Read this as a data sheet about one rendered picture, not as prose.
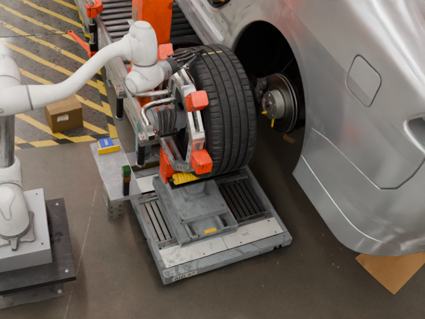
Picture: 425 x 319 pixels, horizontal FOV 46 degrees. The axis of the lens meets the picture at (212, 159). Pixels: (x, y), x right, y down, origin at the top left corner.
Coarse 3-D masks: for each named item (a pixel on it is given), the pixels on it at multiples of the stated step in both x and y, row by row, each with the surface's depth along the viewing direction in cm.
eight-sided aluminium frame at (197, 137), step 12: (180, 72) 234; (180, 84) 226; (192, 84) 227; (156, 96) 267; (192, 120) 225; (192, 132) 226; (192, 144) 228; (168, 156) 265; (180, 156) 264; (180, 168) 251; (192, 168) 241
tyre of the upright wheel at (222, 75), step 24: (192, 48) 241; (216, 48) 241; (192, 72) 231; (216, 72) 228; (240, 72) 231; (216, 96) 224; (240, 96) 228; (216, 120) 224; (240, 120) 229; (216, 144) 228; (240, 144) 234; (216, 168) 240; (240, 168) 255
